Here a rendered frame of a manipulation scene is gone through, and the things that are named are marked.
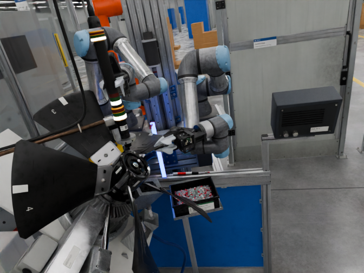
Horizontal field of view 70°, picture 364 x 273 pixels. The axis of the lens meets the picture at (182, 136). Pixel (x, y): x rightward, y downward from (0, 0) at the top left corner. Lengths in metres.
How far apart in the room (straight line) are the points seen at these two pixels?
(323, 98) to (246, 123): 1.67
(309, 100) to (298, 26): 1.53
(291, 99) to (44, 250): 1.04
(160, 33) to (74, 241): 1.30
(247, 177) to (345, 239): 1.13
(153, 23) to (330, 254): 1.93
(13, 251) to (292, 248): 1.73
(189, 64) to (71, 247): 0.85
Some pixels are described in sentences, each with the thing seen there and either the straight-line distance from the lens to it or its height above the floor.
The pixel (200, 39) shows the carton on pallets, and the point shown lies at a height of 0.67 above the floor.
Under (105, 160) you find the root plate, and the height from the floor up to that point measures 1.24.
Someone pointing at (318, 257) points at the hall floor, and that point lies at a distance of 2.18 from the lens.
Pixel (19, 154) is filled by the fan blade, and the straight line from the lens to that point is 0.71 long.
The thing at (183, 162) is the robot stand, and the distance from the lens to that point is 1.79.
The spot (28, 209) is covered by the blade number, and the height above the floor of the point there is 1.29.
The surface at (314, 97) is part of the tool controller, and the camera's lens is 1.24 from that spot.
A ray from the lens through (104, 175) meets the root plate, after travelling 0.84.
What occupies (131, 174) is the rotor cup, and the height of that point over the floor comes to 1.22.
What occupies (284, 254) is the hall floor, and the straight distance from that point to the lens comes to 2.15.
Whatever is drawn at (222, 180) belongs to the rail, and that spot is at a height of 0.83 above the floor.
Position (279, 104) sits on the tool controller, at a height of 1.23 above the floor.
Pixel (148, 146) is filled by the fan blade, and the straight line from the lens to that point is 1.04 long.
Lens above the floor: 1.64
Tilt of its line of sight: 25 degrees down
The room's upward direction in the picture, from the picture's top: 10 degrees counter-clockwise
